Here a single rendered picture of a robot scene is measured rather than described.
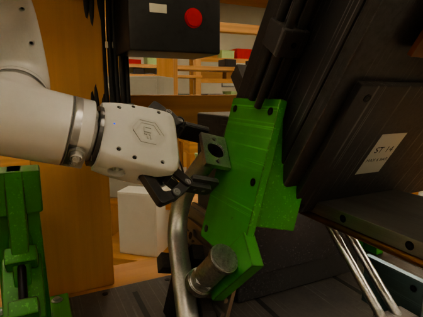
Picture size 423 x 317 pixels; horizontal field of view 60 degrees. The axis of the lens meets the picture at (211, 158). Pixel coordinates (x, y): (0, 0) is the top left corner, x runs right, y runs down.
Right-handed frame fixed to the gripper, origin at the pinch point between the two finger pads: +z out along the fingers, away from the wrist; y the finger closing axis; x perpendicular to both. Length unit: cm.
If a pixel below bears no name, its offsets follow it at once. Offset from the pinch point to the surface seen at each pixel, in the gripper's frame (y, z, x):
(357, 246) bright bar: -13.4, 20.1, -4.1
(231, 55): 610, 341, 348
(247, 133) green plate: -0.5, 2.7, -7.3
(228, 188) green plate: -5.0, 2.7, -0.9
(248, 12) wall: 974, 513, 407
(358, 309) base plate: -17.5, 34.8, 11.3
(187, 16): 27.2, -1.7, -4.8
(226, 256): -14.6, 0.9, -0.1
